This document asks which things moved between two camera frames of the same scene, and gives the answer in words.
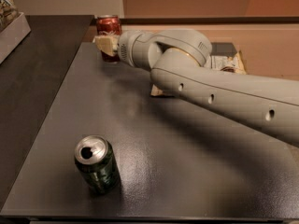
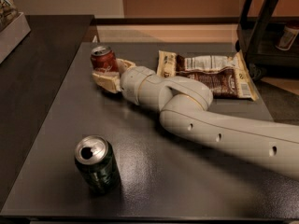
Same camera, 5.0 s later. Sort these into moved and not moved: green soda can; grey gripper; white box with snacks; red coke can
Moved: red coke can; grey gripper
Not moved: green soda can; white box with snacks
